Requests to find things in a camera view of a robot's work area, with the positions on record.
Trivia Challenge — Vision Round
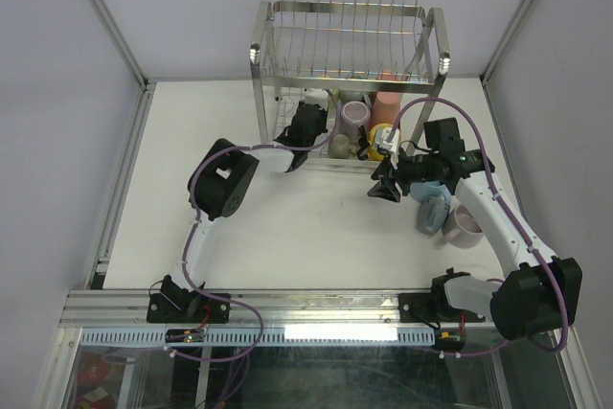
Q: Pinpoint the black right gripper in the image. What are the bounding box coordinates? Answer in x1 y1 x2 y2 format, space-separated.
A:
367 145 439 202

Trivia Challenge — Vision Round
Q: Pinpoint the yellow enamel mug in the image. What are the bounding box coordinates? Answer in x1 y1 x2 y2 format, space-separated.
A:
356 123 401 161

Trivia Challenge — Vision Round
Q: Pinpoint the small grey-green cup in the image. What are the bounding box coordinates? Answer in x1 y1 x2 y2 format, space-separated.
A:
328 133 353 159

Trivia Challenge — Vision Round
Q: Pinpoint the dark speckled grey mug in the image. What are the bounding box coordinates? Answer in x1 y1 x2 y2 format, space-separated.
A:
337 89 372 107

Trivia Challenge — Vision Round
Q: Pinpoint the light blue ribbed mug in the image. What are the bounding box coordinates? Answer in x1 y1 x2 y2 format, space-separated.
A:
409 181 452 206

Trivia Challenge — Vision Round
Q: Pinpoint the lilac mug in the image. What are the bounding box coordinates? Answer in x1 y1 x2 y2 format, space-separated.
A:
339 101 371 144
439 205 484 249

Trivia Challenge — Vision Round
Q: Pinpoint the blue-grey speckled jug mug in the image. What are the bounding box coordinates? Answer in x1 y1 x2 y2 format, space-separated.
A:
417 196 450 236

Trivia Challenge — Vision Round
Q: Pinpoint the tall pink cup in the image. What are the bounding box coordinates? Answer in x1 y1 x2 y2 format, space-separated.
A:
370 91 402 128

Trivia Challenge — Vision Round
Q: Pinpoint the pink mug with handle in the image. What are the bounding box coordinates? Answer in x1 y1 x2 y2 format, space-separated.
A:
375 73 397 81

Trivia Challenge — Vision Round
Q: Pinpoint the pale yellow-green mug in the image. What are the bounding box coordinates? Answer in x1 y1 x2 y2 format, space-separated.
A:
302 88 329 110

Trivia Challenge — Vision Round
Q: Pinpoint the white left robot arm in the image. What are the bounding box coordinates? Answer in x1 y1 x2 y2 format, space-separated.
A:
147 101 329 324

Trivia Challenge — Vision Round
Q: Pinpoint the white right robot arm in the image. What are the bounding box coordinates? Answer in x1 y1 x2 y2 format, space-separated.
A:
368 118 582 341

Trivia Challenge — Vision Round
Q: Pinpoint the stainless steel dish rack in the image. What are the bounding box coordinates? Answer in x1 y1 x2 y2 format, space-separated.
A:
249 0 450 172

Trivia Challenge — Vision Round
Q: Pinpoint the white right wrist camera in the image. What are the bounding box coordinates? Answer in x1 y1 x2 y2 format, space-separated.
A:
374 126 401 155

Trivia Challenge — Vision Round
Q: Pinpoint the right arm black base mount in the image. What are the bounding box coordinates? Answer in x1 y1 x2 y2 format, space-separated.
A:
397 268 485 329

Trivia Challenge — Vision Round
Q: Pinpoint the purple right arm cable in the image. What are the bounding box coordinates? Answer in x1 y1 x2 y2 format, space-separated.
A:
390 97 571 360

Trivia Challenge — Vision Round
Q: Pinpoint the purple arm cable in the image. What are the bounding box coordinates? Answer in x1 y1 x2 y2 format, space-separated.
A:
184 90 344 362
390 97 571 360

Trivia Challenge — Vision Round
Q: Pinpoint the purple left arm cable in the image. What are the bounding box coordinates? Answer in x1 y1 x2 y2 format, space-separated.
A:
184 90 344 362

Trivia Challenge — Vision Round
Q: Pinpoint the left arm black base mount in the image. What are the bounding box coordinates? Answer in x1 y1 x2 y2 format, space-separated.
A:
147 275 230 325

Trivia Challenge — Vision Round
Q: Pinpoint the aluminium mounting rail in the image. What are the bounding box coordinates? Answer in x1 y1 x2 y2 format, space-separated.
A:
59 287 574 331

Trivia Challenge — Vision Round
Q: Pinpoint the slotted grey cable duct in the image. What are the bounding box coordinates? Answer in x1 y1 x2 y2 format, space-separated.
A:
80 323 435 348

